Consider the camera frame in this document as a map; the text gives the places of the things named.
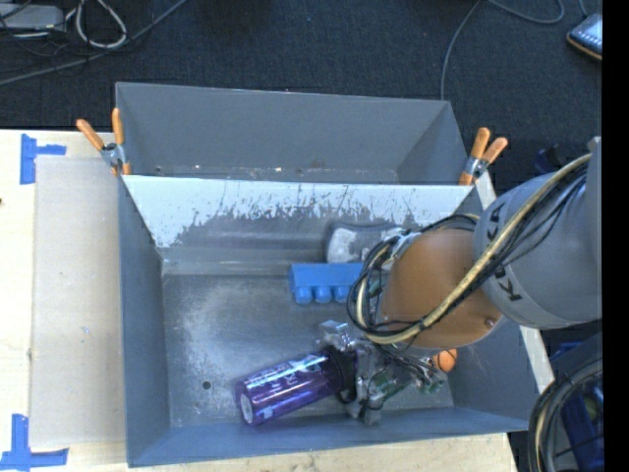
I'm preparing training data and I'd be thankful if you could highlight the grey metal bin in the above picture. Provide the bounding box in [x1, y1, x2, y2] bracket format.
[113, 81, 543, 469]

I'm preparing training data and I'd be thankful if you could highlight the pale flat board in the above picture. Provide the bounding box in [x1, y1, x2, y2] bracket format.
[28, 153, 130, 454]

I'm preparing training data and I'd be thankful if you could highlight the purple bottle with black cap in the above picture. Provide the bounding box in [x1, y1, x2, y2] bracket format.
[234, 345, 358, 427]

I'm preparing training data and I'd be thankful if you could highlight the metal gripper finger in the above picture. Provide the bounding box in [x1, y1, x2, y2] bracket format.
[317, 320, 361, 358]
[346, 396, 383, 427]

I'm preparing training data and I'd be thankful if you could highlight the small orange ball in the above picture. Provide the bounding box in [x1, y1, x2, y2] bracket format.
[431, 347, 459, 374]

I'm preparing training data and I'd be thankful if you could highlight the blue toy building block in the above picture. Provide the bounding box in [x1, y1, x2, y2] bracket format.
[287, 262, 368, 307]

